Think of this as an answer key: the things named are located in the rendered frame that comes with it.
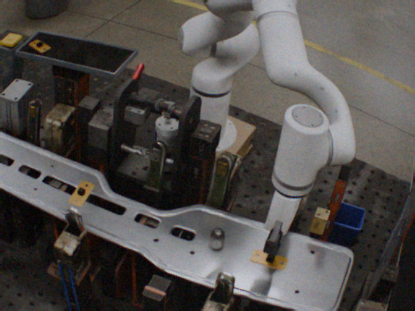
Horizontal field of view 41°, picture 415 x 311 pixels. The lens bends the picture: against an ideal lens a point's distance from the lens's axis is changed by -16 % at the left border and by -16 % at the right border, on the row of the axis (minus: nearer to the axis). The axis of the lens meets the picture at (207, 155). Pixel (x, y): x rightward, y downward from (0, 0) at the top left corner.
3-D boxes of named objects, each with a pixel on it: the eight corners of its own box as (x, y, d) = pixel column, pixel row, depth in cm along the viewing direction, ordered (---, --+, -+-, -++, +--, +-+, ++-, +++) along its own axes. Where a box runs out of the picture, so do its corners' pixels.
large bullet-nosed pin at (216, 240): (206, 251, 137) (209, 232, 133) (211, 241, 139) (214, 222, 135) (220, 255, 136) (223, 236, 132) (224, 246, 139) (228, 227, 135)
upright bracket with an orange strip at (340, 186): (293, 296, 163) (340, 164, 130) (294, 293, 164) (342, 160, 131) (302, 298, 162) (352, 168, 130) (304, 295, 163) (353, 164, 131)
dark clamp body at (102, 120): (83, 229, 175) (76, 126, 150) (101, 202, 185) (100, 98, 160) (114, 243, 173) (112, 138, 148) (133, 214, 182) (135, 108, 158)
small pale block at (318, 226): (280, 304, 160) (314, 216, 137) (284, 296, 163) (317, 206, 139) (292, 307, 160) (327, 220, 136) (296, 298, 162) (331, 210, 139)
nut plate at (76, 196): (80, 207, 140) (80, 203, 140) (67, 202, 141) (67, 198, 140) (95, 185, 147) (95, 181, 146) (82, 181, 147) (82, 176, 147)
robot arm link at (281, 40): (321, 32, 126) (348, 169, 119) (251, 28, 123) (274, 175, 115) (333, 16, 117) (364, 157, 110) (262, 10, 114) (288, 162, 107)
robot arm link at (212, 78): (188, 74, 191) (194, 12, 175) (247, 73, 194) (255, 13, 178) (194, 98, 182) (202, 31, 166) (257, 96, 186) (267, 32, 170)
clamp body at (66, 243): (62, 324, 146) (41, 246, 123) (79, 296, 155) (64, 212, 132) (91, 338, 144) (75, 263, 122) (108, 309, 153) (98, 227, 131)
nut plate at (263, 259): (249, 261, 134) (250, 257, 133) (254, 249, 137) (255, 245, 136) (284, 270, 132) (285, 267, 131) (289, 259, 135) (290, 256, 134)
